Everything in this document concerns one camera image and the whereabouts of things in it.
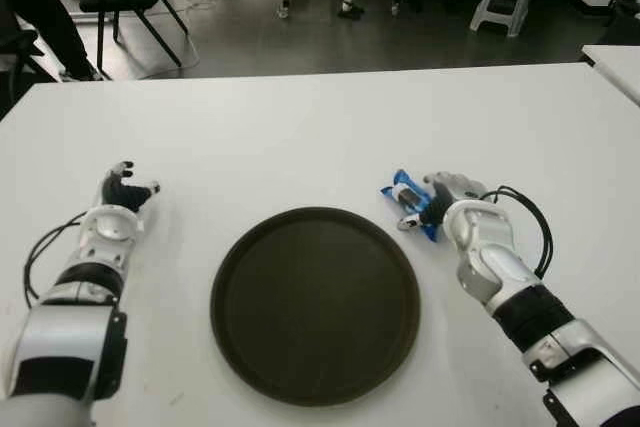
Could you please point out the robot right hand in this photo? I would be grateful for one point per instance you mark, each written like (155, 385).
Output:
(462, 187)

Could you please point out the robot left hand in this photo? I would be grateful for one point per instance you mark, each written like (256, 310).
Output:
(125, 194)

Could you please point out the blue Oreo cookie pack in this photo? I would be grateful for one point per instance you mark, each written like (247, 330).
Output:
(407, 197)

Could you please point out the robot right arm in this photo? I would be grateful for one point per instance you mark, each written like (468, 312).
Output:
(530, 312)

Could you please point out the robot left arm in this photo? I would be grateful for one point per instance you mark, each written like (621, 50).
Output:
(65, 347)

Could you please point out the black swivel chair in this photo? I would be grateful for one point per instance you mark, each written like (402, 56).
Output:
(20, 42)

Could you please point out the round dark brown tray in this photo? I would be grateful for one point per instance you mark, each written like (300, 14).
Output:
(315, 307)

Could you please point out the neighbouring white table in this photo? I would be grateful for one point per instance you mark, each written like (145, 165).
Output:
(620, 67)

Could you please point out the person in black clothes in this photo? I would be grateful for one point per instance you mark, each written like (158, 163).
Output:
(50, 2)

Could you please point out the black chair with curved armrest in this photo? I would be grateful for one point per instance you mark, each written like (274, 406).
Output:
(622, 22)

